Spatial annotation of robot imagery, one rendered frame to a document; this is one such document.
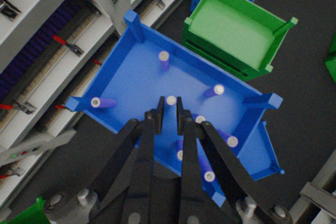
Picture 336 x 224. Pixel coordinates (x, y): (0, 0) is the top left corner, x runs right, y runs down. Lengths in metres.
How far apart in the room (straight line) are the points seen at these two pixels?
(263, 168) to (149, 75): 0.88
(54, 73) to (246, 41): 0.70
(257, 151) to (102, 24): 1.01
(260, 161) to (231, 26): 0.77
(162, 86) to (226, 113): 0.15
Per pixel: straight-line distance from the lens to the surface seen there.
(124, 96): 0.29
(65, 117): 0.81
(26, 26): 0.44
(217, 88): 0.22
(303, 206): 1.18
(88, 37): 0.56
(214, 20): 0.56
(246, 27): 0.59
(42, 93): 0.61
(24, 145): 0.78
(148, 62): 0.29
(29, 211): 1.26
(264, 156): 0.98
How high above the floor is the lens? 0.76
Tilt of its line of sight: 86 degrees down
